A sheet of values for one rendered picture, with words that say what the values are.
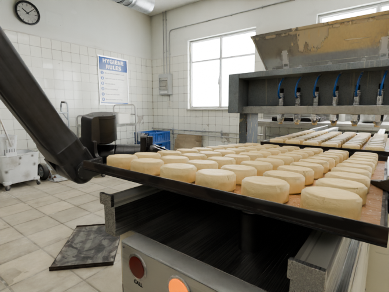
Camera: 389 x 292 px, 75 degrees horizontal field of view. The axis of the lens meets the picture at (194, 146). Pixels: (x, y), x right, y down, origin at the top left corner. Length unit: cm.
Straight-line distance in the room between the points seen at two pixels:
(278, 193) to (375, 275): 83
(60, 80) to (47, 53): 42
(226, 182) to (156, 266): 15
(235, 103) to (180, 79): 426
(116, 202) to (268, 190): 24
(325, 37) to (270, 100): 29
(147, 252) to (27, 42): 433
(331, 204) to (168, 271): 22
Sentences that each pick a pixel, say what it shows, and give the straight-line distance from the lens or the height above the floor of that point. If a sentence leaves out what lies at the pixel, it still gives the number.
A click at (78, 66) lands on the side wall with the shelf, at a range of 486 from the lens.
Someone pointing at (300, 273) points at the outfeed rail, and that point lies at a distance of 26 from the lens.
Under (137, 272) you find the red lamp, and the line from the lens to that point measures 41.
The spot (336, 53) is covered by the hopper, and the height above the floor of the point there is 122.
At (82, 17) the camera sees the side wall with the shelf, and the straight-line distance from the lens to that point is 510.
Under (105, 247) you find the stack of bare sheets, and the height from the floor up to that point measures 2.
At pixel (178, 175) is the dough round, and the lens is 33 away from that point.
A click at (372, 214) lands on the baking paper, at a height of 94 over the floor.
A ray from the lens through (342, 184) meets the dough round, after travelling 32.
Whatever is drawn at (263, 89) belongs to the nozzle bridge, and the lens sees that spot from 111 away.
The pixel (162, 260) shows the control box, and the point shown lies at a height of 84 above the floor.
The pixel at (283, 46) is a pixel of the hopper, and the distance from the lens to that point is 106.
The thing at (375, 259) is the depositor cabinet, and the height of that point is 57.
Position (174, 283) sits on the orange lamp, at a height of 82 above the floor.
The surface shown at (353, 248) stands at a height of 84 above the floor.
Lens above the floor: 104
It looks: 8 degrees down
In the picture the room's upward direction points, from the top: straight up
